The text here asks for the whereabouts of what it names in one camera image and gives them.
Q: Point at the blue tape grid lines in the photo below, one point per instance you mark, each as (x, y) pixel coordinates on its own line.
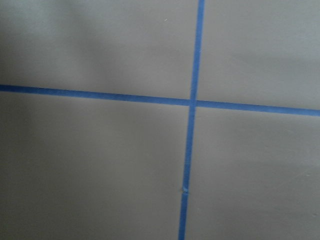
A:
(192, 103)

